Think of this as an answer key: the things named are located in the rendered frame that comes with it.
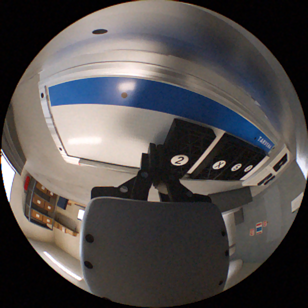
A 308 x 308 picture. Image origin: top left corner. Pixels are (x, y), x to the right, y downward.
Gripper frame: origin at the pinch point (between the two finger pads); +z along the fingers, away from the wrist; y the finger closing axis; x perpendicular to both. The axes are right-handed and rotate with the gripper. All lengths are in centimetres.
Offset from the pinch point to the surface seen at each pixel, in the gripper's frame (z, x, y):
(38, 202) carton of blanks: 16, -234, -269
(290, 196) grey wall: -32, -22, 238
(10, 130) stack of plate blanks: 1.9, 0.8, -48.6
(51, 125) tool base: 2.0, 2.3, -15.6
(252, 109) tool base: 0.7, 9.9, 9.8
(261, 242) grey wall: -90, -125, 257
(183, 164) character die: 1.6, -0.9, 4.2
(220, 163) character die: 1.3, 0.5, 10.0
